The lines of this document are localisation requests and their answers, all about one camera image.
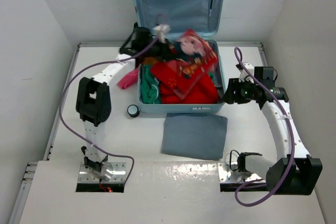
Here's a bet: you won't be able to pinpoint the green lettered jersey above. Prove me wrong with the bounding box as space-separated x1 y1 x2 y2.
140 65 161 104

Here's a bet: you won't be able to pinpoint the red cartoon print cloth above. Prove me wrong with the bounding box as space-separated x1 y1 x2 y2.
170 29 219 99

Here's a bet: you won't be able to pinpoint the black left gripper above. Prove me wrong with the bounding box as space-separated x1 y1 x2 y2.
141 36 174 61

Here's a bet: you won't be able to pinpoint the pink folded towel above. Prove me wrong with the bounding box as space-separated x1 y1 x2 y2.
117 68 139 90

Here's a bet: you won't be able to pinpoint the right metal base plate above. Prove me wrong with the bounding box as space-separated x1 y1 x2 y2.
217 162 265 184

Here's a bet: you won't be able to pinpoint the plain red cloth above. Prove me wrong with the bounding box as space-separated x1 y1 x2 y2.
150 60 219 104

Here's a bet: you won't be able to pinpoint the light blue suitcase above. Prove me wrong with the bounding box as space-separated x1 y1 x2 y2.
130 0 225 113

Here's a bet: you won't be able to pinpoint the brown trousers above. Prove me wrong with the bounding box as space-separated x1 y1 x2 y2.
142 57 159 66

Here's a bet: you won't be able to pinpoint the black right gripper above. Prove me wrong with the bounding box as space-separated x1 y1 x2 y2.
222 78 259 104

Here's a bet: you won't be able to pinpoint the front left suitcase wheel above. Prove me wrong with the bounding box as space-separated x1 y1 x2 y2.
127 104 140 118

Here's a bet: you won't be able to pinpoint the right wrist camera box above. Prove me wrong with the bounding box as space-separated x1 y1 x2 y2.
254 66 275 81

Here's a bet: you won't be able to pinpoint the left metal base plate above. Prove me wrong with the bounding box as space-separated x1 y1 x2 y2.
77 162 126 184

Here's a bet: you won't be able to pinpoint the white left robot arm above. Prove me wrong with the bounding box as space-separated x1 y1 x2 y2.
76 24 170 177

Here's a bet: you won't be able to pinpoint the grey folded towel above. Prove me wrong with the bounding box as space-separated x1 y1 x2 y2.
161 113 228 160

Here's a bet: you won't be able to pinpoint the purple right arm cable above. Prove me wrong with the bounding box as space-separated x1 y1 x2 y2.
233 46 296 207

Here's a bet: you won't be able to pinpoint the metal base plate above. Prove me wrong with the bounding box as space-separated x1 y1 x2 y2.
217 162 265 184
77 162 126 184

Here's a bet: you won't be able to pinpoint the lid suitcase wheel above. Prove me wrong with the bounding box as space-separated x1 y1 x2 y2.
133 22 139 31

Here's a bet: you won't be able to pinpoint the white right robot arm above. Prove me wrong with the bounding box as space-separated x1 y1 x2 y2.
218 62 322 195

